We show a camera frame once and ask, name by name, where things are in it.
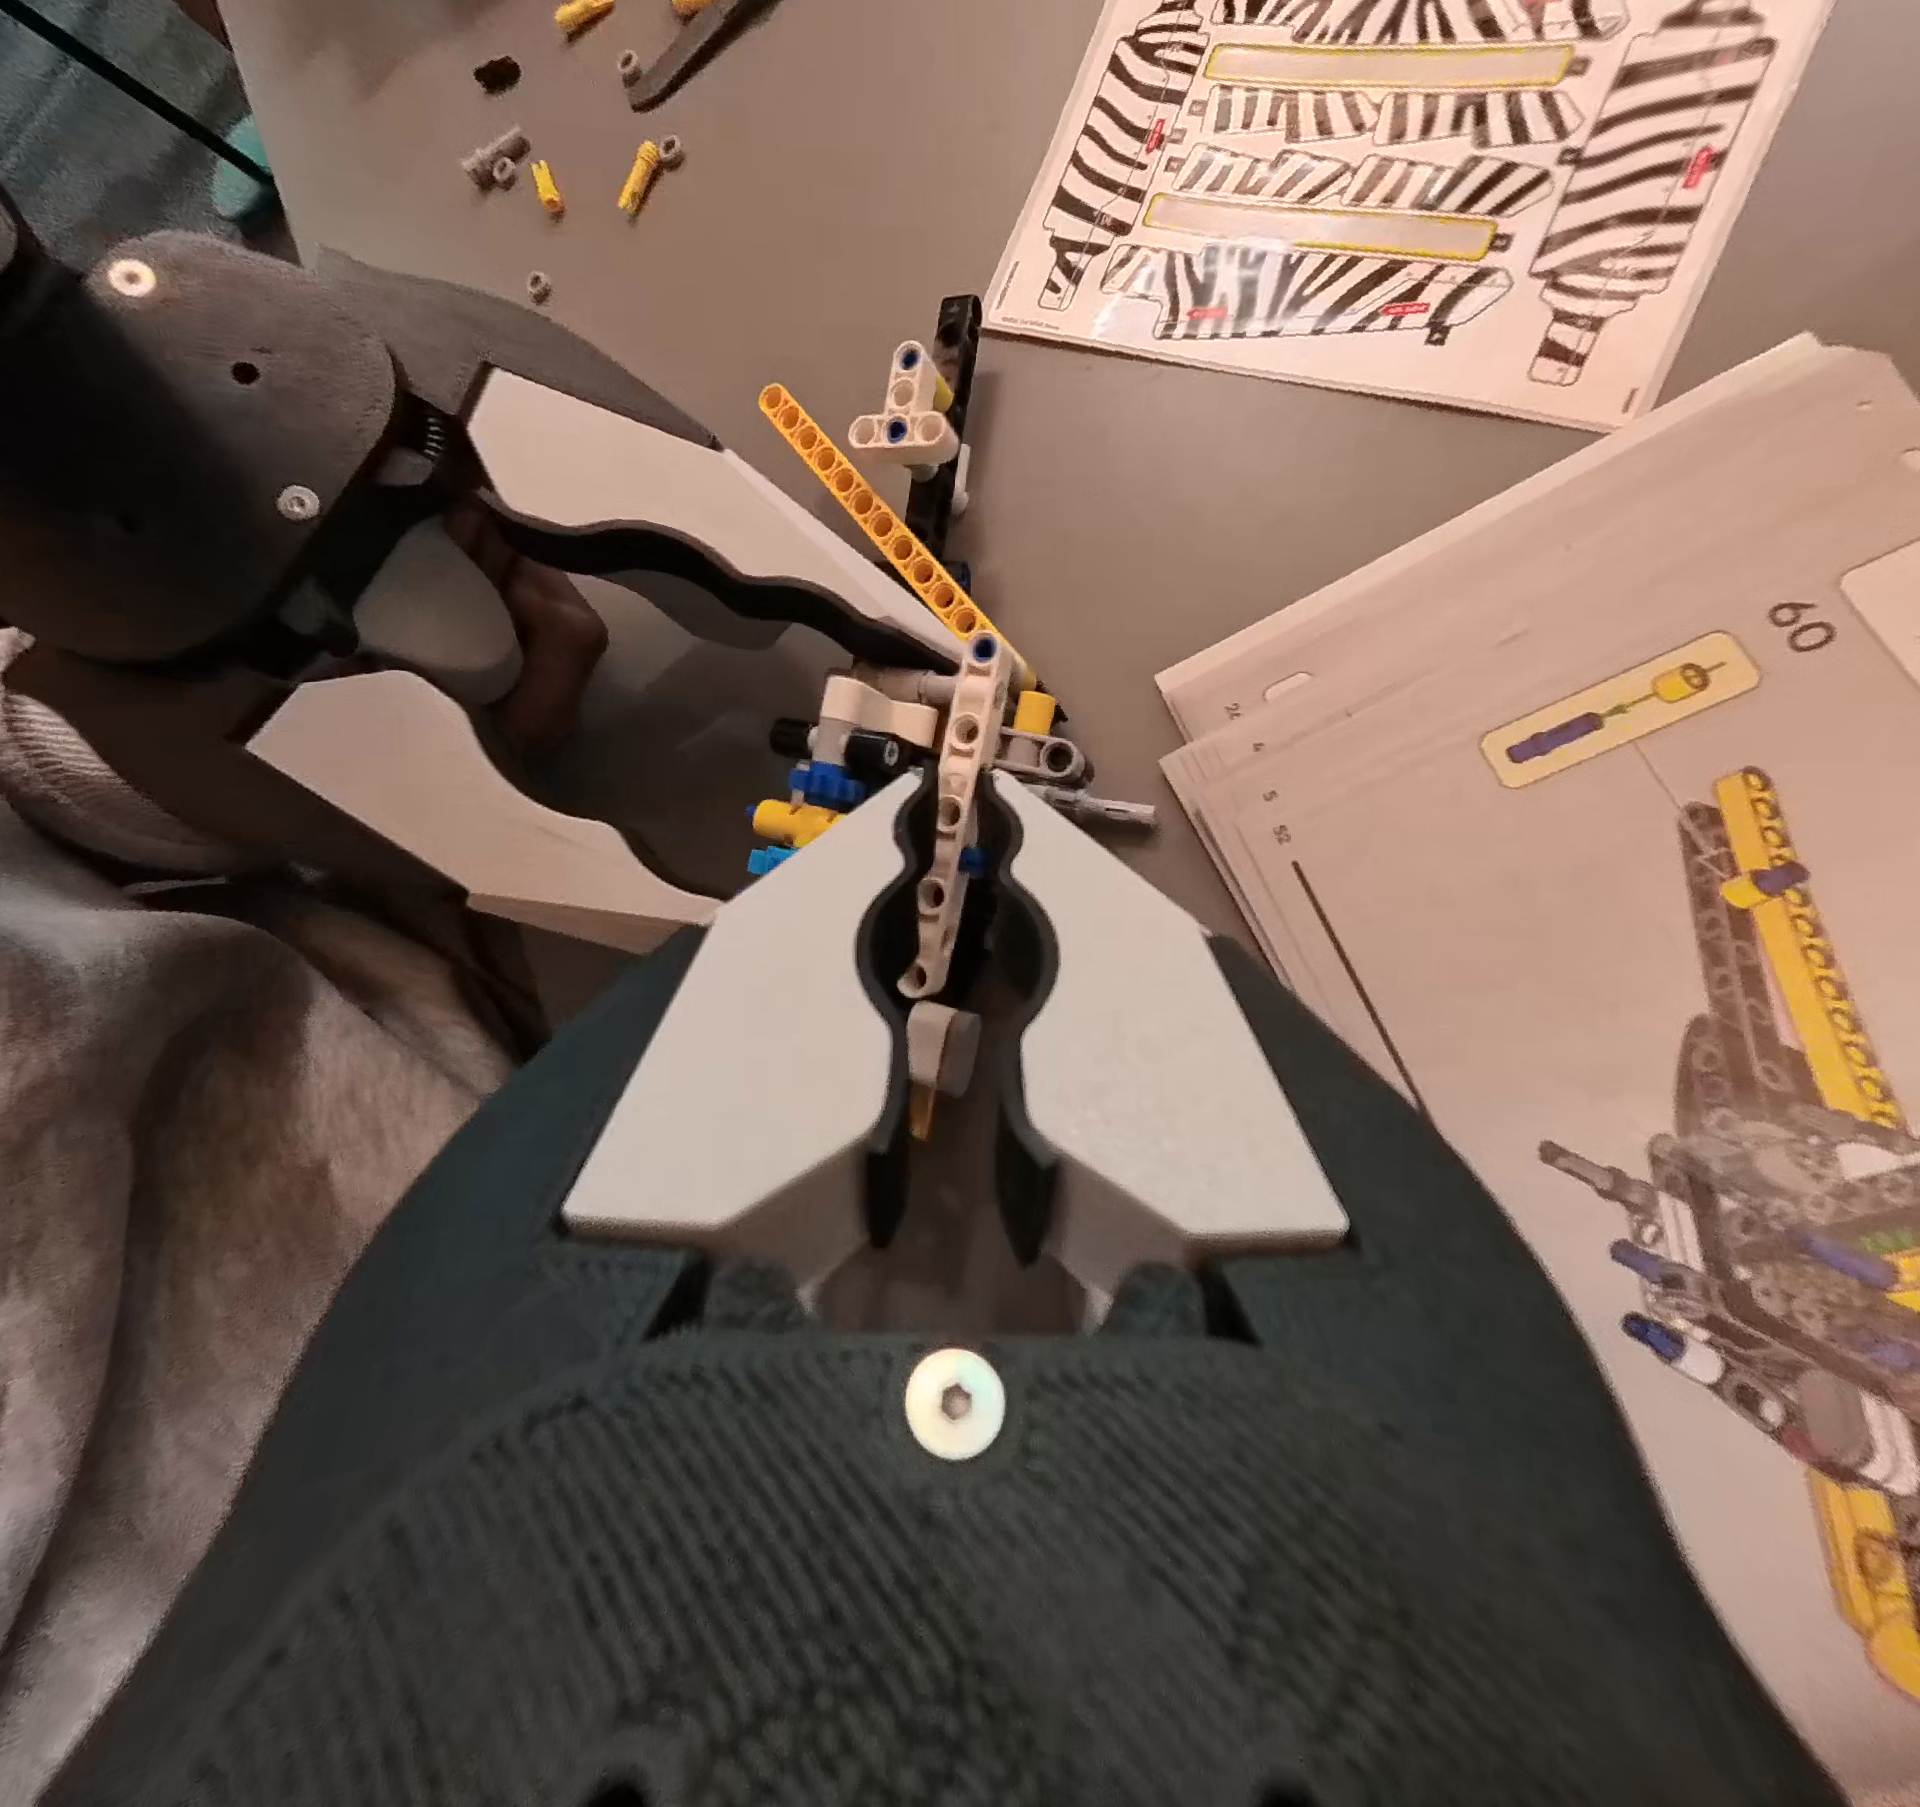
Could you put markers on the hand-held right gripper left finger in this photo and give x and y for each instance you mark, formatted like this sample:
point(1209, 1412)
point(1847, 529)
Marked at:
point(720, 1073)

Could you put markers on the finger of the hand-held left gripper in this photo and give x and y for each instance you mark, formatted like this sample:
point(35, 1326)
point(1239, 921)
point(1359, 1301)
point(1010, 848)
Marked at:
point(435, 788)
point(629, 465)

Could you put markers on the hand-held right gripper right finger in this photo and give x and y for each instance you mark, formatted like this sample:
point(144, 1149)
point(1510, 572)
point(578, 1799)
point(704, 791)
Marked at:
point(1186, 1088)

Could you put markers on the black yellow lego assembly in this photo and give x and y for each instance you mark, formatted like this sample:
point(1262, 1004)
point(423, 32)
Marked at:
point(901, 548)

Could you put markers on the lego instruction booklet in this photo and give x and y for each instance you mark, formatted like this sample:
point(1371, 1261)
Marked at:
point(1574, 938)

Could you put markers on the scattered loose lego pieces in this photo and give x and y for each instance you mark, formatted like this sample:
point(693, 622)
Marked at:
point(704, 30)

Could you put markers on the person's left hand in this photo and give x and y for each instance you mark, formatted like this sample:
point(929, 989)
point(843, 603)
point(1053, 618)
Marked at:
point(562, 652)

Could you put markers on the teal cloth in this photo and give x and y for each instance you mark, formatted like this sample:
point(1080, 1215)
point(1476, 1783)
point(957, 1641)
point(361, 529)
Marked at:
point(90, 39)

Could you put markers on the grey fleece cloth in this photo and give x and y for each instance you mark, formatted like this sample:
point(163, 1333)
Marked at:
point(180, 1163)

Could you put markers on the zebra striped sticker sheet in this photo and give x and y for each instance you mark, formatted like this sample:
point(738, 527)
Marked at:
point(1350, 143)

